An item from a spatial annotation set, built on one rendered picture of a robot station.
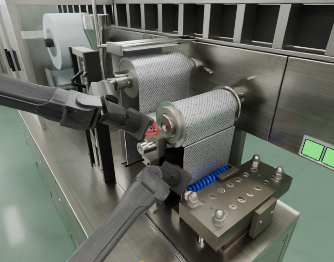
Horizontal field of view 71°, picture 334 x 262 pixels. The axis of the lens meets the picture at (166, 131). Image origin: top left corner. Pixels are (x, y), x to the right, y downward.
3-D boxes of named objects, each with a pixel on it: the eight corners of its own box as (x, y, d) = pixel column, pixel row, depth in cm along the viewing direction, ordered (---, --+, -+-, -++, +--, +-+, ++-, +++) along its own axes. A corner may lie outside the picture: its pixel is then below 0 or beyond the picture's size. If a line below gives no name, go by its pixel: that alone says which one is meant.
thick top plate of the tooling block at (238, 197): (178, 215, 76) (178, 201, 73) (251, 169, 98) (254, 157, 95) (215, 251, 65) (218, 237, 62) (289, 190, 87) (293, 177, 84)
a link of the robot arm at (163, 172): (163, 176, 58) (150, 160, 61) (147, 195, 60) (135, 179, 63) (176, 177, 64) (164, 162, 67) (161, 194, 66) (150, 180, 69)
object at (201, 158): (181, 192, 80) (184, 147, 70) (226, 166, 92) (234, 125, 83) (181, 193, 79) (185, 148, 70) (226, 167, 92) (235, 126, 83)
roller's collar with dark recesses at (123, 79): (110, 88, 86) (108, 70, 83) (124, 85, 89) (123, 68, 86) (118, 93, 82) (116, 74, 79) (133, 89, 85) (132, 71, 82)
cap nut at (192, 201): (184, 202, 73) (185, 191, 71) (192, 197, 75) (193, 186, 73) (192, 209, 71) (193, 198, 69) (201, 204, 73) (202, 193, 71)
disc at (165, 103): (154, 132, 81) (156, 93, 73) (155, 132, 81) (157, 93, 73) (182, 156, 71) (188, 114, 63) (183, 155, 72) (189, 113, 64)
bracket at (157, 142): (144, 207, 89) (139, 136, 74) (157, 199, 92) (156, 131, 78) (151, 214, 86) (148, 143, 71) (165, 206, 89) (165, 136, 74)
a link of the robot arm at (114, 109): (95, 126, 56) (109, 110, 54) (90, 105, 60) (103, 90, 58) (117, 132, 61) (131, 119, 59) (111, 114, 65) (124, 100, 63)
